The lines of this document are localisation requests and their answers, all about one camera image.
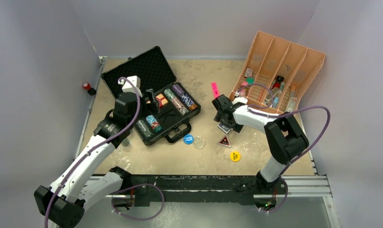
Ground red Texas Hold'em card box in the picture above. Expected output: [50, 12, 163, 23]
[146, 93, 168, 109]

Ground blue playing card deck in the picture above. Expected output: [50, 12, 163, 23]
[217, 123, 232, 134]

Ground red triangular button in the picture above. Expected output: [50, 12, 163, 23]
[217, 134, 232, 148]

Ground clear round disc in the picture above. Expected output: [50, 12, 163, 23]
[193, 137, 205, 149]

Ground yellow round button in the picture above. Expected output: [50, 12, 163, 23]
[230, 151, 241, 162]

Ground blue round dealer button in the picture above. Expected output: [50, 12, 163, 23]
[183, 134, 194, 145]

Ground green white chip stack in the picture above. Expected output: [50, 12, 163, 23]
[164, 89, 189, 115]

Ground purple chip stack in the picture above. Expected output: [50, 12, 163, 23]
[172, 84, 185, 96]

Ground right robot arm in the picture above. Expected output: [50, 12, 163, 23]
[212, 95, 309, 193]

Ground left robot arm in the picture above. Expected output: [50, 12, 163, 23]
[34, 88, 150, 228]

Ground black poker set case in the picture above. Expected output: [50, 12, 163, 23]
[102, 46, 201, 146]

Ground light blue red chip stack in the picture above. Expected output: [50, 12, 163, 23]
[146, 115, 163, 133]

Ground pink highlighter marker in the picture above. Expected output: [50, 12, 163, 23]
[211, 82, 220, 99]

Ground green chip stack in case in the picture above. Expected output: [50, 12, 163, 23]
[136, 120, 153, 139]

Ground pink cup in organizer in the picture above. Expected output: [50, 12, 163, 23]
[238, 81, 249, 96]

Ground blue white chip stack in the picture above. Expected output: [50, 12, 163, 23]
[181, 94, 194, 107]

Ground orange chip stack in case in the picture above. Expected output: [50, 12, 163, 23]
[188, 104, 198, 111]

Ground red black item in organizer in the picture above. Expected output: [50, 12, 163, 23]
[270, 76, 284, 90]

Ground peach plastic desk organizer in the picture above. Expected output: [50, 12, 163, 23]
[229, 31, 326, 114]

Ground red emergency stop button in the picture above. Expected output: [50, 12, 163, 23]
[83, 83, 96, 96]

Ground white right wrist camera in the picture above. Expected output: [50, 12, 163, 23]
[232, 97, 248, 105]

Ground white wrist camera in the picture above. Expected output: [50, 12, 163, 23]
[232, 97, 248, 105]
[118, 76, 142, 97]

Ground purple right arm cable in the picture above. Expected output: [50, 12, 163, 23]
[235, 83, 331, 177]

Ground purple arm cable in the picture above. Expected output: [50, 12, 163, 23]
[43, 77, 141, 228]
[235, 83, 331, 177]

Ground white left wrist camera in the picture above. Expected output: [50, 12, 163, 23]
[118, 76, 142, 97]

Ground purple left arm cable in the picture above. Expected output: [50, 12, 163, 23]
[43, 77, 141, 228]

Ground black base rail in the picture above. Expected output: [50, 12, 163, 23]
[84, 174, 332, 209]

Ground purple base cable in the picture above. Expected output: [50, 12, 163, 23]
[111, 183, 165, 221]

